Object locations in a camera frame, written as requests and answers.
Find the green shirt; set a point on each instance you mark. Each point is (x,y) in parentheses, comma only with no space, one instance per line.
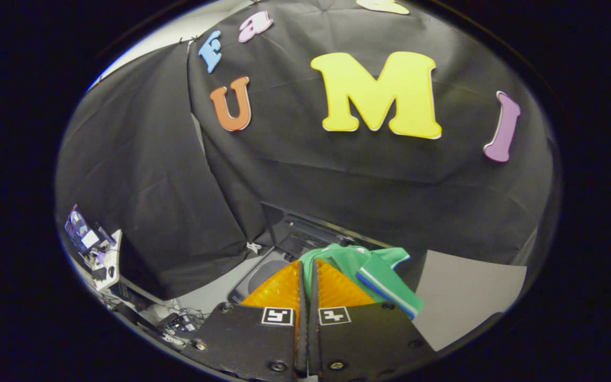
(385,276)

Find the cluttered white desk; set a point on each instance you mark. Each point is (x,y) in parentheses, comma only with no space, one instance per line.
(98,254)

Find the beige cabinet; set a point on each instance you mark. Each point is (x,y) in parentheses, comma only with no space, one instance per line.
(464,297)

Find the black backdrop cloth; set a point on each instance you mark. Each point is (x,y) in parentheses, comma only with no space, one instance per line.
(337,175)

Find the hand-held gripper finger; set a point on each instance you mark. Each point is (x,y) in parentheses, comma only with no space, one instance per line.
(314,339)
(302,339)

